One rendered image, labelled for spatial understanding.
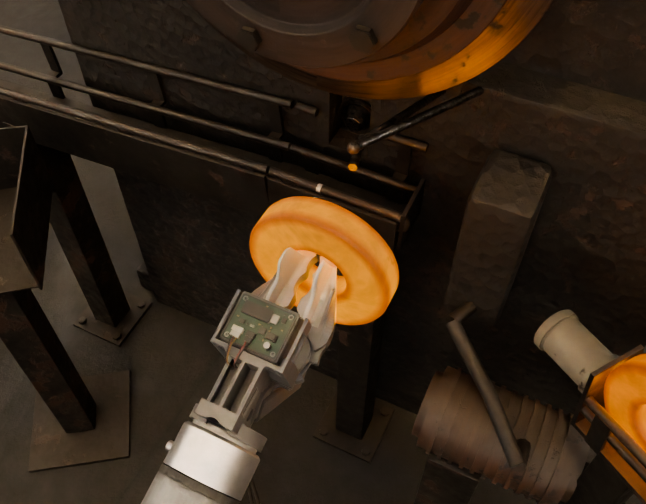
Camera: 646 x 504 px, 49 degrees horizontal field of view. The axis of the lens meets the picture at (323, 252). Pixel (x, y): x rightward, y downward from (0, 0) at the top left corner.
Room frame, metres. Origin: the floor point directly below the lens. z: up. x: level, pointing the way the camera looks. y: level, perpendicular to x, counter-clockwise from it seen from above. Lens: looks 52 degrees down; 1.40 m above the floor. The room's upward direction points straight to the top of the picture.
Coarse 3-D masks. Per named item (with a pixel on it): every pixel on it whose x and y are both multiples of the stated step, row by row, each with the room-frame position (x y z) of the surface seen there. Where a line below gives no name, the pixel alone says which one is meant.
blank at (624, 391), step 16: (624, 368) 0.36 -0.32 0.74; (640, 368) 0.35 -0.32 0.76; (608, 384) 0.36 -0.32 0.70; (624, 384) 0.35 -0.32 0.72; (640, 384) 0.34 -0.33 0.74; (608, 400) 0.36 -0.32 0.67; (624, 400) 0.34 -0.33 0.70; (640, 400) 0.33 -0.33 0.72; (624, 416) 0.33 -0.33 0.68; (640, 416) 0.33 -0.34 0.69; (640, 432) 0.32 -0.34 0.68
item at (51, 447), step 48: (0, 144) 0.75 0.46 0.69; (0, 192) 0.74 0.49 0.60; (48, 192) 0.72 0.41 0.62; (0, 240) 0.64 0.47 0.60; (0, 288) 0.56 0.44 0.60; (0, 336) 0.61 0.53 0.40; (48, 336) 0.64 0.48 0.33; (48, 384) 0.61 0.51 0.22; (96, 384) 0.72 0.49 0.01; (48, 432) 0.61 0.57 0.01; (96, 432) 0.61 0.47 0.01
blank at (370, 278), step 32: (256, 224) 0.45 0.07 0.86; (288, 224) 0.43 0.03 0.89; (320, 224) 0.42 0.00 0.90; (352, 224) 0.43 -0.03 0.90; (256, 256) 0.45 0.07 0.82; (352, 256) 0.40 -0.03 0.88; (384, 256) 0.41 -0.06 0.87; (352, 288) 0.40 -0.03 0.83; (384, 288) 0.39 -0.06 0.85; (352, 320) 0.40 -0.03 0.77
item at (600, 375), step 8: (632, 352) 0.39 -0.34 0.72; (640, 352) 0.39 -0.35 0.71; (616, 360) 0.38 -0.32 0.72; (624, 360) 0.38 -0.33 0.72; (600, 368) 0.37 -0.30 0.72; (608, 368) 0.37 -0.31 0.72; (592, 376) 0.36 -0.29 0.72; (600, 376) 0.37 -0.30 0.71; (592, 384) 0.36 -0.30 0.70; (600, 384) 0.37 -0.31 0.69; (584, 392) 0.36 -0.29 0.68; (592, 392) 0.36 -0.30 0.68; (600, 392) 0.37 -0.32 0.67; (584, 400) 0.36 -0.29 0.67; (600, 400) 0.37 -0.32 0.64; (576, 408) 0.36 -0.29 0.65; (576, 416) 0.35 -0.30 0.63
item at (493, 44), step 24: (528, 0) 0.55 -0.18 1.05; (552, 0) 0.54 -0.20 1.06; (504, 24) 0.56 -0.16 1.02; (528, 24) 0.55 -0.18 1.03; (240, 48) 0.68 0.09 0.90; (480, 48) 0.57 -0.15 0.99; (504, 48) 0.56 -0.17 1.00; (288, 72) 0.66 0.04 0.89; (432, 72) 0.58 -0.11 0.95; (456, 72) 0.57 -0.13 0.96; (480, 72) 0.56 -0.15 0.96; (360, 96) 0.62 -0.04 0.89; (384, 96) 0.61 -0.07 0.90; (408, 96) 0.59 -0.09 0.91
